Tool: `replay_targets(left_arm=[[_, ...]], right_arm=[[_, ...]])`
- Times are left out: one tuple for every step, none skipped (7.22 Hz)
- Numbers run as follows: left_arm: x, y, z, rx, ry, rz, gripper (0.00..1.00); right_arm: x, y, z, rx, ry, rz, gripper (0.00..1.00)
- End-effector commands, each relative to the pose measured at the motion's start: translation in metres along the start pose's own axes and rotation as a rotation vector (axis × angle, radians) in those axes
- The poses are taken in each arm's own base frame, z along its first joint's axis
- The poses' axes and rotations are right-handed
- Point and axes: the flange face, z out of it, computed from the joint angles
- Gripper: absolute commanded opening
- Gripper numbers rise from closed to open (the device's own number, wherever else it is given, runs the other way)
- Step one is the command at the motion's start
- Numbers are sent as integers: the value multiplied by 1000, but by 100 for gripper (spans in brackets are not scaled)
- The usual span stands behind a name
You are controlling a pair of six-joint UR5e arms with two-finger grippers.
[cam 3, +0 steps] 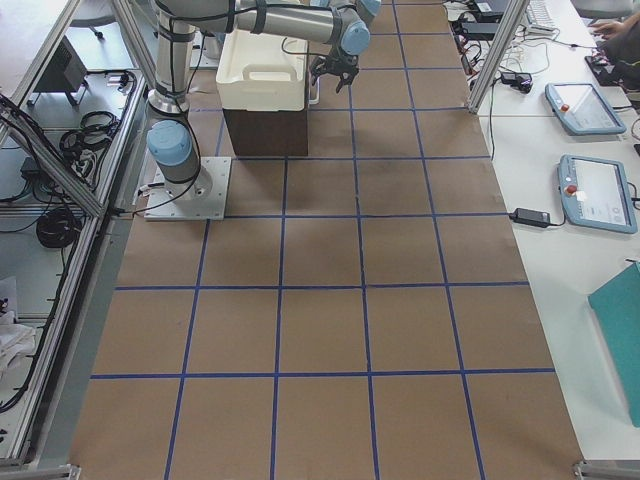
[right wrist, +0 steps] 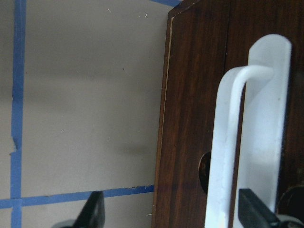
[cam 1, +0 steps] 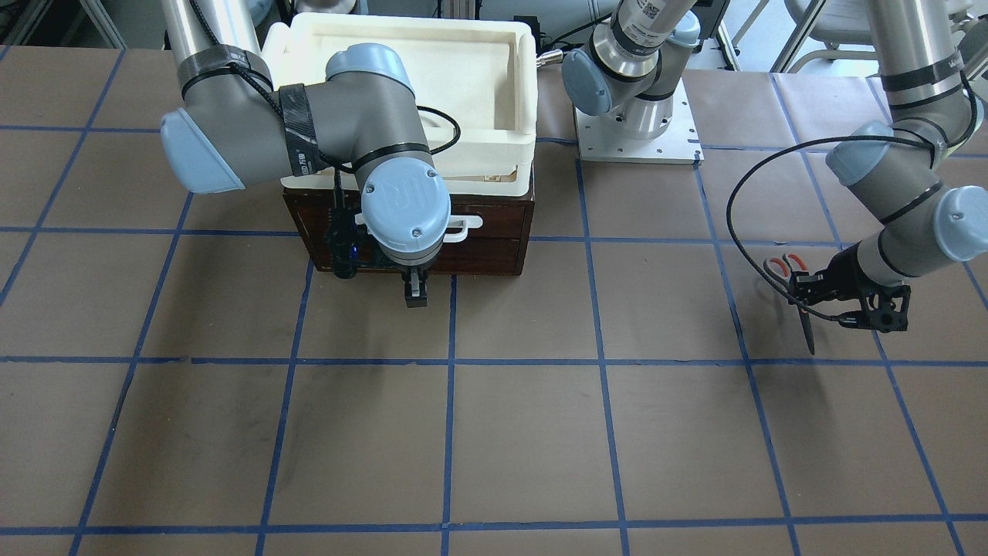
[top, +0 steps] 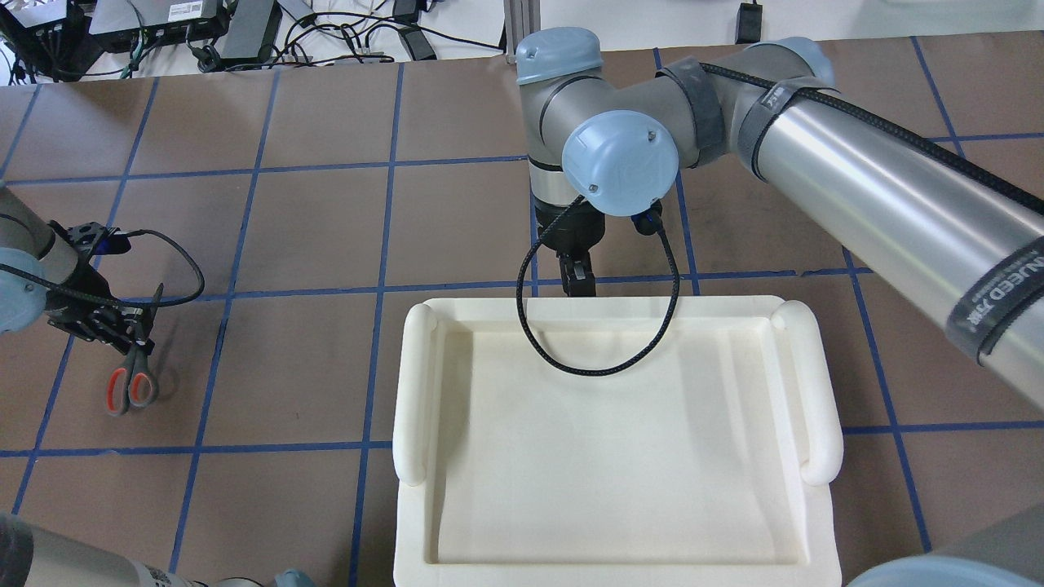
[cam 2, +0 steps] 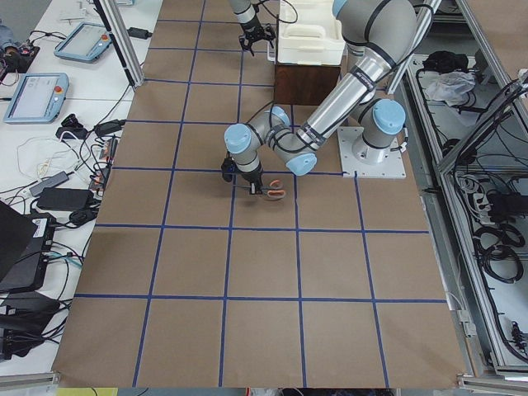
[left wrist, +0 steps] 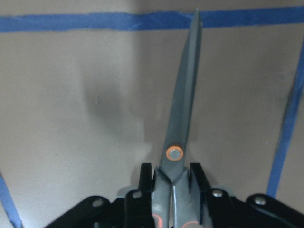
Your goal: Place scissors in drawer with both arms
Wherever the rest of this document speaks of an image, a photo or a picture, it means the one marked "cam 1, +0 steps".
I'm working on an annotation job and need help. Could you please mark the dark wooden drawer cabinet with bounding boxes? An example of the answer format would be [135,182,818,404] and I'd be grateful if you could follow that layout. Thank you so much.
[283,183,536,276]

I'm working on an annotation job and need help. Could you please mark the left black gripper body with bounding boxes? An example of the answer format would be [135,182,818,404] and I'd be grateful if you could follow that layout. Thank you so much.
[797,244,911,332]

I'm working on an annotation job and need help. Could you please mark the orange grey handled scissors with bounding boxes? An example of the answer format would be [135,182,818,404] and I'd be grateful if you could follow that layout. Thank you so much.
[763,253,815,355]

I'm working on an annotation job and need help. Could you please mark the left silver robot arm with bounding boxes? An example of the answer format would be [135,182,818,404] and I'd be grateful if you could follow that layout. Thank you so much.
[562,1,986,332]

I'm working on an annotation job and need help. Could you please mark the wooden drawer with white handle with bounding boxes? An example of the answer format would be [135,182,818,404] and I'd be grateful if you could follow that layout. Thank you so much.
[290,199,534,266]

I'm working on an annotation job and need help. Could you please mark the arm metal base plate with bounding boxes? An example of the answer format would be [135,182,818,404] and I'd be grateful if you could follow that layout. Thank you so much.
[573,81,705,164]

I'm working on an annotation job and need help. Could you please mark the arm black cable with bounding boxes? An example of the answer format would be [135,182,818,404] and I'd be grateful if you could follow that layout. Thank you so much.
[189,0,462,232]
[726,69,981,324]

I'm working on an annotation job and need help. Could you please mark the grey chair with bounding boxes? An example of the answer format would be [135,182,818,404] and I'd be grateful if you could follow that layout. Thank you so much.
[770,1,878,73]

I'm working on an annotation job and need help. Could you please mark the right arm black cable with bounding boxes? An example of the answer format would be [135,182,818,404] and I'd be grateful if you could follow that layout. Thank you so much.
[189,0,462,232]

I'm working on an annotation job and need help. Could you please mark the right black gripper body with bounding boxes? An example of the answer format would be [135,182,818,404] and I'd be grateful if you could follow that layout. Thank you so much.
[325,182,444,280]

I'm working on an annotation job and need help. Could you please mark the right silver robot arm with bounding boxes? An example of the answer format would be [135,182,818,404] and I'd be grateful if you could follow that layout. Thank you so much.
[160,1,452,307]

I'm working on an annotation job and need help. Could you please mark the white foam tray box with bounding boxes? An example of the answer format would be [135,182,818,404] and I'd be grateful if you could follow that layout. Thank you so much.
[261,13,539,197]

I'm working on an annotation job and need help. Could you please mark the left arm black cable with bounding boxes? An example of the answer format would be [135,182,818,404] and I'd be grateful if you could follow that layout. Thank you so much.
[726,69,981,324]

